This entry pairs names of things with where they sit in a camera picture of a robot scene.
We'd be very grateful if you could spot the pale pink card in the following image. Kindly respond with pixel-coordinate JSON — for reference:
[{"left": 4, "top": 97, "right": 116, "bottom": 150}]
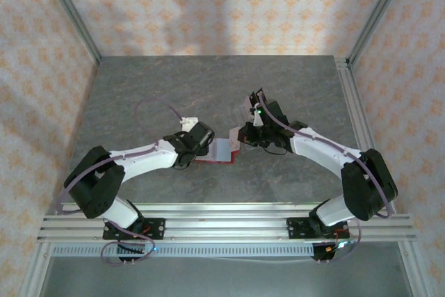
[{"left": 228, "top": 126, "right": 244, "bottom": 143}]

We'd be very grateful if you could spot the grey translucent card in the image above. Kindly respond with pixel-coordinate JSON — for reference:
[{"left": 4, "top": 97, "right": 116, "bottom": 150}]
[{"left": 236, "top": 100, "right": 257, "bottom": 125}]

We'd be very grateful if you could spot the black card stand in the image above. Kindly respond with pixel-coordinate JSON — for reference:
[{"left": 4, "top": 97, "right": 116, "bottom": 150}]
[{"left": 248, "top": 86, "right": 270, "bottom": 106}]

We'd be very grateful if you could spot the black base electronics box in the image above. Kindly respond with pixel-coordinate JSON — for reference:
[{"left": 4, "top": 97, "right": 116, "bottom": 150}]
[{"left": 310, "top": 241, "right": 350, "bottom": 265}]

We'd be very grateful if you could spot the grey metal shelf panel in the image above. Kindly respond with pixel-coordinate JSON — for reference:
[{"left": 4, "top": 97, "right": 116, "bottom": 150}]
[{"left": 38, "top": 257, "right": 414, "bottom": 297}]

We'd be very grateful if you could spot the aluminium mounting rail beam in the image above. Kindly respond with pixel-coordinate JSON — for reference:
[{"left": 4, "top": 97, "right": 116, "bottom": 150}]
[{"left": 36, "top": 202, "right": 416, "bottom": 244}]

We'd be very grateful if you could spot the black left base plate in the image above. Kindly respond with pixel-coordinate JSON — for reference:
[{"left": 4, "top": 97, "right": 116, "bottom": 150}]
[{"left": 102, "top": 218, "right": 165, "bottom": 241}]

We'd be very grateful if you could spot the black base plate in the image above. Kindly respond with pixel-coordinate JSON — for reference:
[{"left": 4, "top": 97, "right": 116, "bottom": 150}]
[
  {"left": 286, "top": 216, "right": 348, "bottom": 241},
  {"left": 102, "top": 218, "right": 165, "bottom": 241}
]

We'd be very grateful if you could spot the aluminium side rail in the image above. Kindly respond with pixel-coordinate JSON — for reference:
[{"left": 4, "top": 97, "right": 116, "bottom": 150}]
[{"left": 335, "top": 56, "right": 396, "bottom": 213}]

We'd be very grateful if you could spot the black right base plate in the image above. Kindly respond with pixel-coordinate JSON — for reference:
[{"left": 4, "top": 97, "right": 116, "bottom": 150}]
[{"left": 286, "top": 216, "right": 348, "bottom": 241}]

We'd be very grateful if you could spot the grey slotted cable duct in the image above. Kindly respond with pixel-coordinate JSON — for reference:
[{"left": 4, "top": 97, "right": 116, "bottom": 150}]
[{"left": 51, "top": 243, "right": 316, "bottom": 258}]

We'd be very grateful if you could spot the aluminium frame post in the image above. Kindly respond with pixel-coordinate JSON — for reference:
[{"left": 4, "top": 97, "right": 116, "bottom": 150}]
[
  {"left": 347, "top": 0, "right": 413, "bottom": 67},
  {"left": 38, "top": 0, "right": 102, "bottom": 65}
]

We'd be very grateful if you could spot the aluminium frame leg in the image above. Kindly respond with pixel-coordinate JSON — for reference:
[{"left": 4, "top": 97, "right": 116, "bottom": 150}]
[
  {"left": 396, "top": 241, "right": 430, "bottom": 297},
  {"left": 20, "top": 241, "right": 53, "bottom": 297}
]

